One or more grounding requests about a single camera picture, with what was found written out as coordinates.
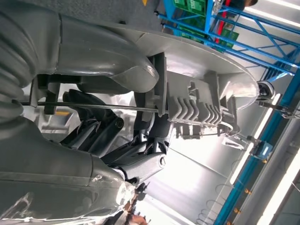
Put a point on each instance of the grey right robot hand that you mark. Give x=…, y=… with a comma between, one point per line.
x=47, y=174

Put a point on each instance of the blue metal shelf rack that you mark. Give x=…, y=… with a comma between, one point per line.
x=208, y=18

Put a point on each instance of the green plastic crate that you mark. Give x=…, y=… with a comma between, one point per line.
x=228, y=35
x=197, y=6

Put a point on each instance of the blue overhead beam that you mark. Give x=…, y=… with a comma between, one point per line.
x=248, y=167

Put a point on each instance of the ceiling light strip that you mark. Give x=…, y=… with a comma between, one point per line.
x=281, y=192
x=271, y=17
x=258, y=130

